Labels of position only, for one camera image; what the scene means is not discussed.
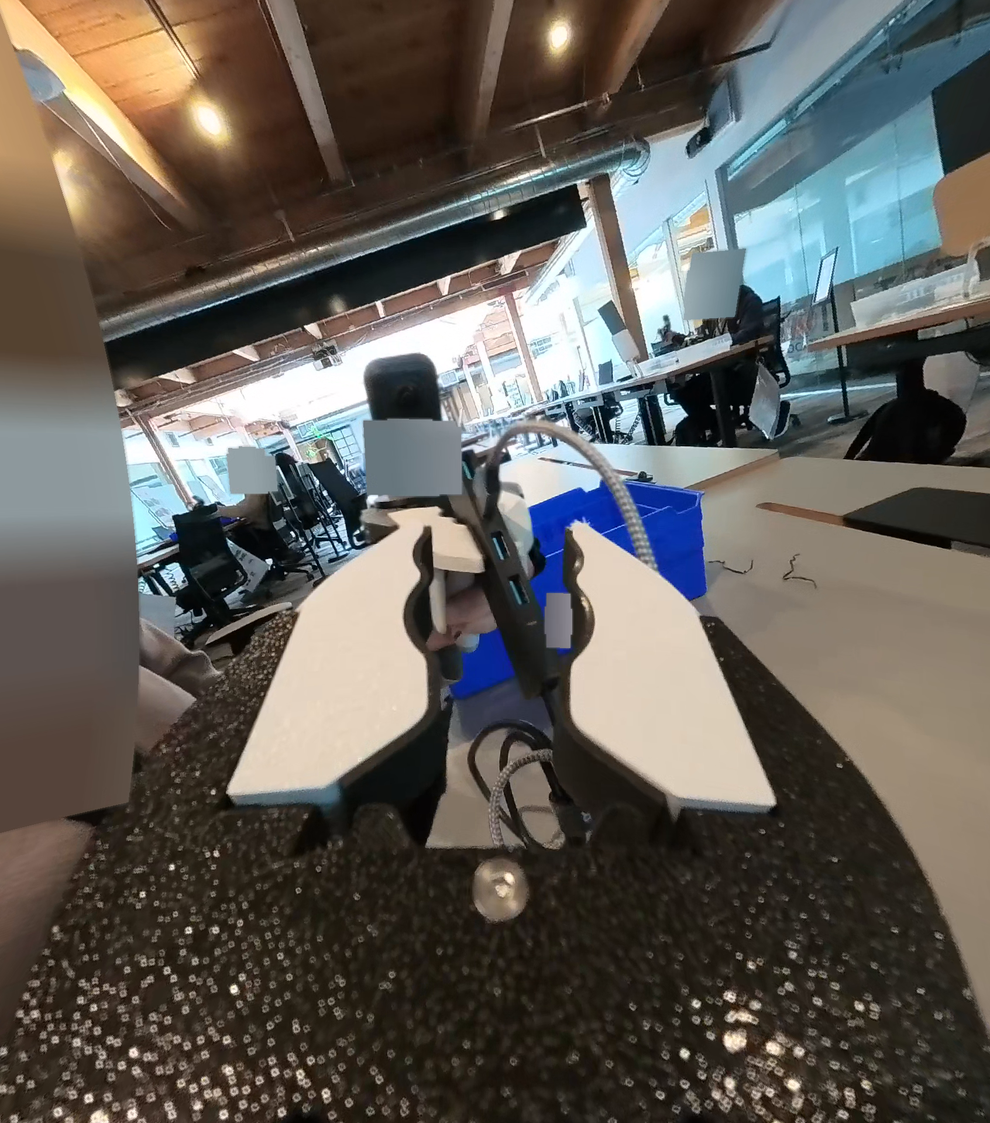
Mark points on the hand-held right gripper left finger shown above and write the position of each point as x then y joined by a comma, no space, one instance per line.
328,684

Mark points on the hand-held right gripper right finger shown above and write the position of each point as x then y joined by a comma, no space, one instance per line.
662,684

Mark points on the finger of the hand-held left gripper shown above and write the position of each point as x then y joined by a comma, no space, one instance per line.
517,526
398,519

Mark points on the grey usb hub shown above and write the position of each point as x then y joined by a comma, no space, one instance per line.
508,633

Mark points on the blue plastic bin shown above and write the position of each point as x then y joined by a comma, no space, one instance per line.
670,535

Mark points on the person's left hand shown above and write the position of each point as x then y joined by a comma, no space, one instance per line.
473,614

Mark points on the black office chair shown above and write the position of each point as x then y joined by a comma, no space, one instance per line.
205,570
333,500

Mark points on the round ceiling light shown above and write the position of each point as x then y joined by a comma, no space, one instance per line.
558,33
208,117

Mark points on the black desk pad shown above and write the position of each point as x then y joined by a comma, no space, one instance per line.
960,519

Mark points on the black backpack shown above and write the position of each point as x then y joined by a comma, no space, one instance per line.
907,430

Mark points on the black sign stand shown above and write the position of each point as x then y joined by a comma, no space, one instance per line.
828,276

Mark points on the metal ventilation duct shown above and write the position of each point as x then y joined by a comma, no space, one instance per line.
460,189

